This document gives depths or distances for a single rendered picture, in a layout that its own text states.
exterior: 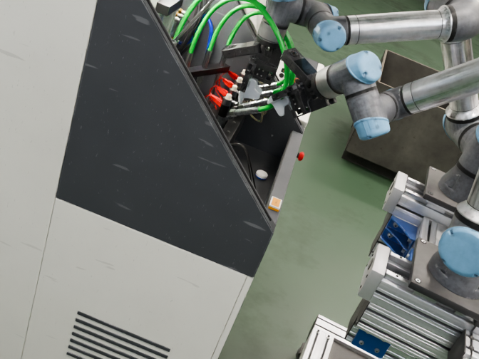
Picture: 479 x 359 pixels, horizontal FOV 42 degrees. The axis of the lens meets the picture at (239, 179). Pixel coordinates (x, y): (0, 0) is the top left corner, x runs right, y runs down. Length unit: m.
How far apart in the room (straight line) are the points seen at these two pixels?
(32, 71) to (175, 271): 0.64
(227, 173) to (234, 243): 0.20
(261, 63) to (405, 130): 2.60
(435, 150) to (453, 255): 2.95
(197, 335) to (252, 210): 0.47
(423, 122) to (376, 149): 0.36
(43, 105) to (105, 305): 0.62
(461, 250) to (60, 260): 1.09
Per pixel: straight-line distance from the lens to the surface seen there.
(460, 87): 1.47
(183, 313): 1.82
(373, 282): 1.59
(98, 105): 1.58
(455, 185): 2.00
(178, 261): 1.72
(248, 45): 1.77
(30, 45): 1.61
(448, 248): 1.39
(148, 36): 1.47
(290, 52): 1.57
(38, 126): 1.68
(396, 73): 5.03
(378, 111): 1.43
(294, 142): 2.10
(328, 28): 1.60
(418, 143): 4.29
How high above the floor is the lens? 1.82
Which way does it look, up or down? 30 degrees down
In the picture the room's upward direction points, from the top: 21 degrees clockwise
